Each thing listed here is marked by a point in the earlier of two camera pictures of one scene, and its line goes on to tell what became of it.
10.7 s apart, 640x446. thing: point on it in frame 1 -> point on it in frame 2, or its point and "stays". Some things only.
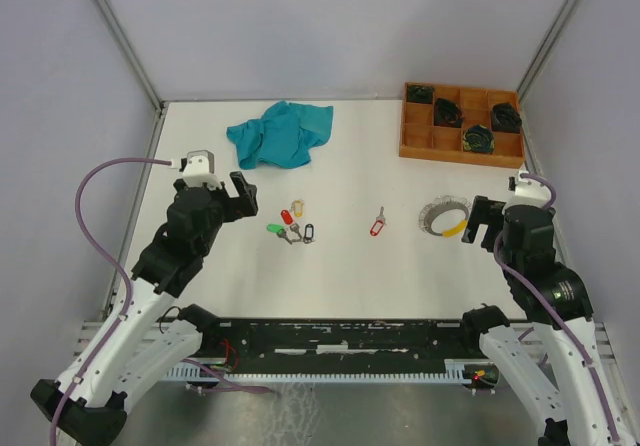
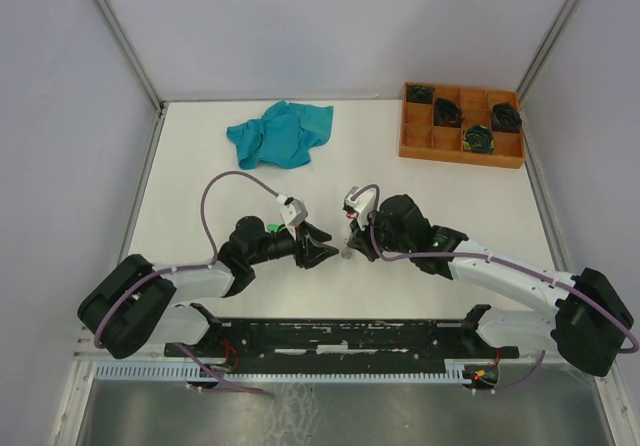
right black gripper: [488, 211] -> [360, 240]
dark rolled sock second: [447, 113] stays
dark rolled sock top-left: [420, 93] stays
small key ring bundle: [456, 230] -> [346, 251]
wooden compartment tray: [462, 123] stays
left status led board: [220, 367] stays
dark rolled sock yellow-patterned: [479, 138] stays
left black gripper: [242, 205] -> [313, 252]
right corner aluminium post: [573, 2] stays
